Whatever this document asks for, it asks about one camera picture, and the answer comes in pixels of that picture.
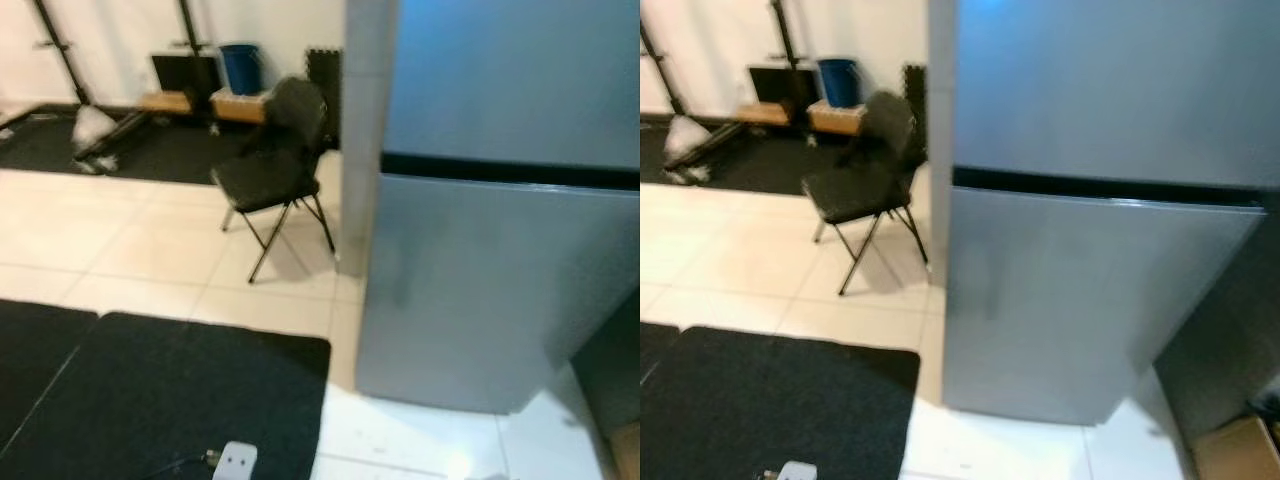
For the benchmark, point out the silver two-door fridge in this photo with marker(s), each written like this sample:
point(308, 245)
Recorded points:
point(1080, 300)
point(480, 280)

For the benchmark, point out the black floor mat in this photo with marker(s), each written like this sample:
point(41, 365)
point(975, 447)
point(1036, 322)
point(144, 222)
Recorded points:
point(655, 350)
point(780, 410)
point(180, 160)
point(180, 400)
point(35, 350)
point(770, 170)

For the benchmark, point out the white plastic bag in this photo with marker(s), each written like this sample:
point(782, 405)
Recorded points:
point(92, 128)
point(686, 138)

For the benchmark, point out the grey kitchen cabinet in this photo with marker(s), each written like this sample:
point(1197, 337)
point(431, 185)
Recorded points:
point(1225, 330)
point(615, 370)

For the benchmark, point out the low wooden stool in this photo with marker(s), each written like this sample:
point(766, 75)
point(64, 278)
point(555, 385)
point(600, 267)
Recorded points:
point(763, 114)
point(238, 106)
point(835, 118)
point(165, 102)

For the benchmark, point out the black metal stand pole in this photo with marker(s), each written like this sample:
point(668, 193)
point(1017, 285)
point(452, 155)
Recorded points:
point(785, 30)
point(60, 50)
point(188, 25)
point(662, 65)

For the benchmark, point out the black flat panel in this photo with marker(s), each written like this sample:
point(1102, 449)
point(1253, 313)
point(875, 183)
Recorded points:
point(185, 72)
point(780, 84)

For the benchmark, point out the black folding chair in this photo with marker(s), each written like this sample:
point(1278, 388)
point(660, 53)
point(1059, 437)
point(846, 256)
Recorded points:
point(265, 175)
point(860, 190)

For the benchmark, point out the blue plastic bucket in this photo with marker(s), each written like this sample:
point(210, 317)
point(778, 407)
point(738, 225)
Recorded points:
point(838, 84)
point(241, 70)

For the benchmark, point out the black foam tile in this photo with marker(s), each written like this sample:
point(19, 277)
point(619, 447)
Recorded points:
point(322, 80)
point(914, 95)

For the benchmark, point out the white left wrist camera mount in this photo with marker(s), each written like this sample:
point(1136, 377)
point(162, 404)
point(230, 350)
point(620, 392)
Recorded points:
point(798, 472)
point(236, 462)

